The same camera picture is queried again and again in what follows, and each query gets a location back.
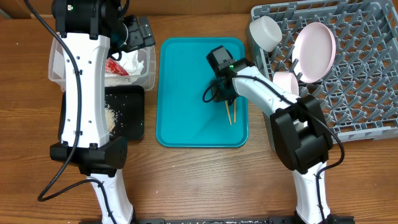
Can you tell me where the grey dishwasher rack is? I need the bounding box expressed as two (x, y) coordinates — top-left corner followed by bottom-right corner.
(248, 0), (397, 142)

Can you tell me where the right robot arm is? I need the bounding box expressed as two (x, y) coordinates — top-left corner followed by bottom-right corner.
(206, 45), (333, 223)

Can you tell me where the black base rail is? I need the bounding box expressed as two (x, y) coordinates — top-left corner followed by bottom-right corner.
(79, 215), (355, 224)

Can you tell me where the wooden chopstick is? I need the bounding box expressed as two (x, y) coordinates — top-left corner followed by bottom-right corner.
(233, 99), (237, 123)
(224, 100), (232, 126)

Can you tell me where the clear plastic waste bin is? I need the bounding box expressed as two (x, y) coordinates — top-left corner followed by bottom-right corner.
(49, 39), (156, 91)

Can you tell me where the rice pile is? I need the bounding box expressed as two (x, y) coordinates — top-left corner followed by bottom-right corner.
(104, 95), (144, 138)

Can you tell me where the red snack wrapper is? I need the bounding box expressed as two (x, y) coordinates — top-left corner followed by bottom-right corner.
(105, 58), (129, 76)

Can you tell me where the grey metal bowl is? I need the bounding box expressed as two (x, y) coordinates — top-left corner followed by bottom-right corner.
(249, 16), (282, 52)

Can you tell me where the white napkin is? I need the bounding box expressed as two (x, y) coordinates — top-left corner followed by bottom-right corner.
(104, 50), (144, 86)

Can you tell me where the large white plate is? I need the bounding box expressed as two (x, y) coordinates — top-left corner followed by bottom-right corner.
(292, 22), (336, 83)

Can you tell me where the black rectangular tray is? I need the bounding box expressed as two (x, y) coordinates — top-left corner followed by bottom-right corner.
(78, 85), (144, 147)

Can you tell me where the teal serving tray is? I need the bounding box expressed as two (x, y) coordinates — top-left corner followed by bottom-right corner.
(155, 37), (249, 148)

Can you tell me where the small white plate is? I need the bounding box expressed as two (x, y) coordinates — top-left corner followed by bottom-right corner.
(272, 72), (299, 96)

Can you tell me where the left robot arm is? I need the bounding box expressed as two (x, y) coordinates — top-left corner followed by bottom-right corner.
(50, 0), (154, 223)

